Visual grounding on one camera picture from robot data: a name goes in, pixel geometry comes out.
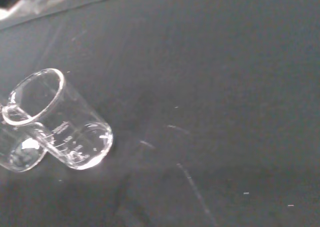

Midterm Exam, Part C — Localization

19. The black bench cloth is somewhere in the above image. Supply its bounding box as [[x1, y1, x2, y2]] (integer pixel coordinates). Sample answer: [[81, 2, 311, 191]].
[[0, 0, 320, 227]]

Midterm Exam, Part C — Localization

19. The crumpled clear plastic sheet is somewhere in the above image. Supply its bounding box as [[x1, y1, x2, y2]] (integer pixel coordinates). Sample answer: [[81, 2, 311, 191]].
[[0, 0, 73, 22]]

